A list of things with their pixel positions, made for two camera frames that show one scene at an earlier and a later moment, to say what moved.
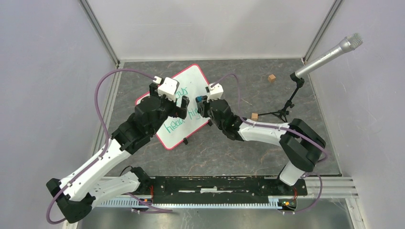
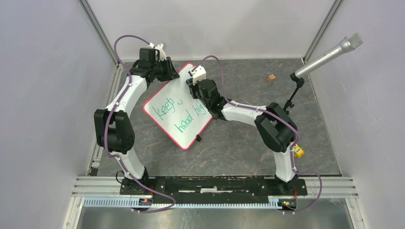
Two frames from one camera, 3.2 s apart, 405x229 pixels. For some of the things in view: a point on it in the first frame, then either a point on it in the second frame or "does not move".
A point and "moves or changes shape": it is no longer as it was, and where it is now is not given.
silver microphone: x=348 y=44 does not move
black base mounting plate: x=180 y=189 does not move
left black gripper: x=177 y=111 → x=171 y=73
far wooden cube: x=271 y=78 does not move
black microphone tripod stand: x=283 y=113 does not move
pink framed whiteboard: x=172 y=131 moves or changes shape
